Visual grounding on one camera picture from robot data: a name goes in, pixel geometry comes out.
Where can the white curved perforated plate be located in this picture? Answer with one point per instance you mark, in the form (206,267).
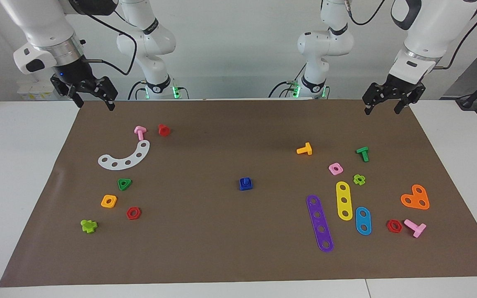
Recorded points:
(121,164)

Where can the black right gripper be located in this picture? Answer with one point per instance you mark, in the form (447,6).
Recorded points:
(75,72)

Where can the brown table mat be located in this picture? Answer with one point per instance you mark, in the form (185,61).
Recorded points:
(222,231)

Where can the pink plastic toy bolt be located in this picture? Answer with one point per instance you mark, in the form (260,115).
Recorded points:
(140,132)
(417,229)

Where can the green plastic toy bolt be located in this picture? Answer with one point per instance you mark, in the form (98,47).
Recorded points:
(363,154)

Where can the blue two-hole plate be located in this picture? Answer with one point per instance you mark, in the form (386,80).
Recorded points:
(363,220)

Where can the red plastic toy bolt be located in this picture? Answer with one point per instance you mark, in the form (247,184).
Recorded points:
(164,130)

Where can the pink square toy nut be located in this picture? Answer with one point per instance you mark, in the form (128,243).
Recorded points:
(331,167)

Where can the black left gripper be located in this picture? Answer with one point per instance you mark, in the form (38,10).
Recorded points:
(402,86)

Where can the orange L-shaped plate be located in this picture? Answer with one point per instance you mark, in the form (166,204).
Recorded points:
(415,198)

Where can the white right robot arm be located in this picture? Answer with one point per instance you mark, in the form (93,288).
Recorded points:
(39,25)

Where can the orange plastic toy bolt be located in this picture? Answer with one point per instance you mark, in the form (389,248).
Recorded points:
(306,149)

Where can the lime cross toy nut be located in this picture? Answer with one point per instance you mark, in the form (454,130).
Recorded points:
(363,180)

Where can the lime cross-head toy bolt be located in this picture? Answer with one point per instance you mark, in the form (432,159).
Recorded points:
(88,227)

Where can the blue square toy nut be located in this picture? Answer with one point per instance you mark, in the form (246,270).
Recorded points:
(241,187)

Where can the orange square toy nut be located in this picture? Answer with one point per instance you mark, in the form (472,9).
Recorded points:
(114,198)

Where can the purple four-hole plate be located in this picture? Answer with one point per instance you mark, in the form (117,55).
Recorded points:
(320,222)

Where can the red hexagon toy nut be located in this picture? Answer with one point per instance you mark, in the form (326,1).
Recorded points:
(400,227)
(138,215)

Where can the green triangle toy nut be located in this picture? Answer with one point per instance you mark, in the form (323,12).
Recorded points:
(127,186)

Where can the yellow three-hole plate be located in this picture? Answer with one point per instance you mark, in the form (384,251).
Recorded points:
(343,193)

